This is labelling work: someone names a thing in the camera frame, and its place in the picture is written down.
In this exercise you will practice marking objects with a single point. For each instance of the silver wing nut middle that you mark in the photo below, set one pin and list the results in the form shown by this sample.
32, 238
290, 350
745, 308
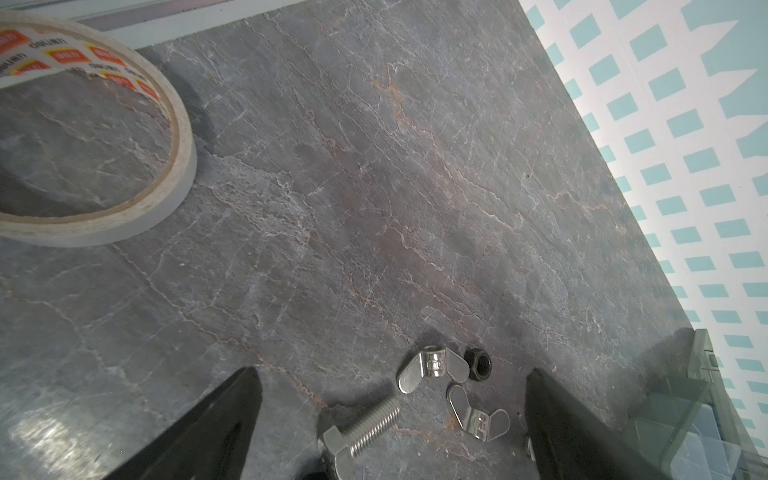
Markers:
477, 423

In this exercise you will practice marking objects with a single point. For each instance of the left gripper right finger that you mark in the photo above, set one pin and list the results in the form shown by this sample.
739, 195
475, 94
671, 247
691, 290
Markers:
570, 442

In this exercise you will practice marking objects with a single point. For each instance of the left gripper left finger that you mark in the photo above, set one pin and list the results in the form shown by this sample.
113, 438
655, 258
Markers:
211, 441

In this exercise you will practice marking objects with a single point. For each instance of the silver wing nut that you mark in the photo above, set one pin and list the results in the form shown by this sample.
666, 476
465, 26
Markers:
477, 423
432, 362

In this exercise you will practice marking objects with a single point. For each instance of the silver hex bolt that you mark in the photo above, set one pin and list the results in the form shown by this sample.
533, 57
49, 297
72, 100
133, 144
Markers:
340, 446

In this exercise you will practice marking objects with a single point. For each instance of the masking tape roll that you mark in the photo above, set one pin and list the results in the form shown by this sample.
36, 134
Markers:
32, 43

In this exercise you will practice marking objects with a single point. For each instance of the black hex nut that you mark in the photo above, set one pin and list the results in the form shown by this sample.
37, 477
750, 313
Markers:
480, 364

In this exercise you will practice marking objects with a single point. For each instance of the grey compartment organizer box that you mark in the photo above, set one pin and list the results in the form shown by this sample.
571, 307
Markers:
689, 427

